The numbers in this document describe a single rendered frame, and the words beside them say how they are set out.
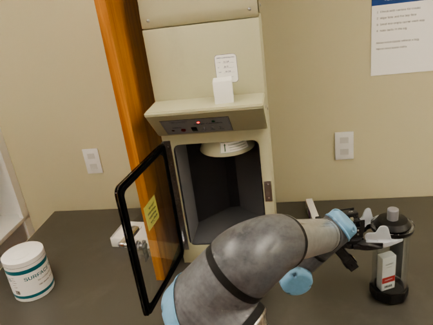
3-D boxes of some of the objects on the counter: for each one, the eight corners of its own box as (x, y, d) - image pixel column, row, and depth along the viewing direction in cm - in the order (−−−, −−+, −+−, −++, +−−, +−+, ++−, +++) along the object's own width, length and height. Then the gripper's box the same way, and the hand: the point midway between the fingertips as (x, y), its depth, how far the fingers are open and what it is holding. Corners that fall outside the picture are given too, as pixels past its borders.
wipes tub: (28, 276, 155) (15, 240, 149) (62, 276, 152) (50, 239, 147) (6, 302, 143) (-9, 264, 137) (43, 302, 141) (29, 264, 135)
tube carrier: (397, 274, 130) (401, 210, 122) (417, 298, 120) (423, 230, 112) (361, 280, 129) (363, 216, 121) (379, 305, 119) (382, 237, 111)
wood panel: (185, 206, 189) (115, -199, 134) (192, 206, 188) (125, -201, 133) (154, 280, 144) (32, -279, 90) (163, 280, 144) (46, -283, 89)
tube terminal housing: (196, 224, 174) (163, 20, 143) (279, 221, 168) (263, 8, 138) (183, 262, 151) (140, 30, 121) (279, 261, 145) (259, 17, 115)
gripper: (327, 236, 106) (410, 222, 107) (307, 206, 120) (380, 194, 122) (327, 265, 109) (408, 252, 111) (307, 233, 124) (379, 221, 125)
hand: (390, 231), depth 117 cm, fingers closed on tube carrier, 9 cm apart
